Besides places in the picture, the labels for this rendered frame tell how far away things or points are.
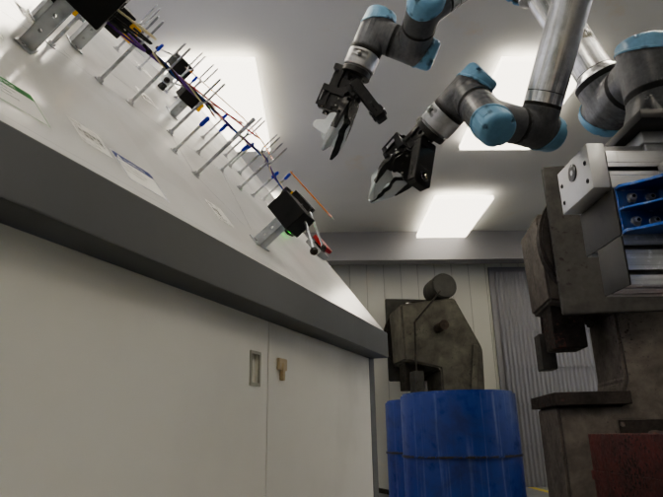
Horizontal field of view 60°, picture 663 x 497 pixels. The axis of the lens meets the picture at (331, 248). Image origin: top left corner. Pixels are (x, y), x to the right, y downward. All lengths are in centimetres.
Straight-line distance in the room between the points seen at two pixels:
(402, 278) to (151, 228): 681
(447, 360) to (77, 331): 577
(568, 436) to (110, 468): 400
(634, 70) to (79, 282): 111
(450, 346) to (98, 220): 583
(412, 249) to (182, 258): 635
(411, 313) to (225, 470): 547
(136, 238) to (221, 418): 31
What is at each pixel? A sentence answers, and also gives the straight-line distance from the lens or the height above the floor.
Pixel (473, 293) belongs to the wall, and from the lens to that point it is 754.
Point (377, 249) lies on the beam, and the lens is 694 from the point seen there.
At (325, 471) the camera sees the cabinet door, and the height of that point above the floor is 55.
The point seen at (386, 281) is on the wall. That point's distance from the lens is 737.
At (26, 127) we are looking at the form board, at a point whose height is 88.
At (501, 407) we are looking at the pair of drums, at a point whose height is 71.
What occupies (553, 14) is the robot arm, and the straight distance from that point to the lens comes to 127.
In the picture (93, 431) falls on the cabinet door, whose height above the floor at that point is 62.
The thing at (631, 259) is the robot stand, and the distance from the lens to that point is 111.
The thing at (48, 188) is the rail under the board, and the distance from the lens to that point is 56.
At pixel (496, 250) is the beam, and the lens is 722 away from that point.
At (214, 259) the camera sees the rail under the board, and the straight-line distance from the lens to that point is 76.
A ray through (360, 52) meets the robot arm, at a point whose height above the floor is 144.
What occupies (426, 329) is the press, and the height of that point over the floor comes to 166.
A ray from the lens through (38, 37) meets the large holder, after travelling 84.
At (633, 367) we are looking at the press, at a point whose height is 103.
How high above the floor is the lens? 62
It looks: 18 degrees up
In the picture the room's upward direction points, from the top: 1 degrees counter-clockwise
